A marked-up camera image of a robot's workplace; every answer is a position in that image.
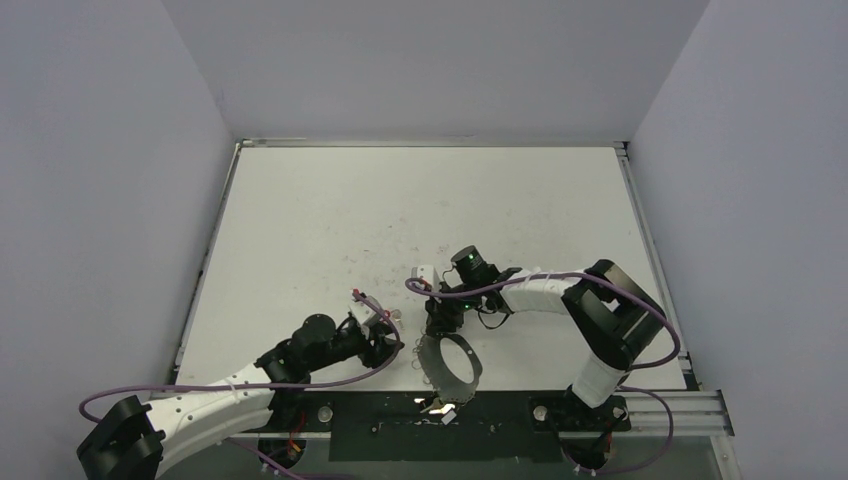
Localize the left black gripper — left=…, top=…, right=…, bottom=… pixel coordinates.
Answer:
left=308, top=320, right=404, bottom=373

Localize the metal key holder ring plate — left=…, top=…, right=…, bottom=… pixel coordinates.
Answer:
left=414, top=333, right=483, bottom=404

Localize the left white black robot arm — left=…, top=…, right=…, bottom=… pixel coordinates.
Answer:
left=76, top=312, right=404, bottom=479

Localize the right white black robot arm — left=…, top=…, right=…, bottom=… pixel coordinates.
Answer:
left=405, top=245, right=681, bottom=429

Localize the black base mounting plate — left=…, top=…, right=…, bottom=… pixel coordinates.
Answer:
left=253, top=390, right=632, bottom=466

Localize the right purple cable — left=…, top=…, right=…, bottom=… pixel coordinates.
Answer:
left=405, top=271, right=684, bottom=477

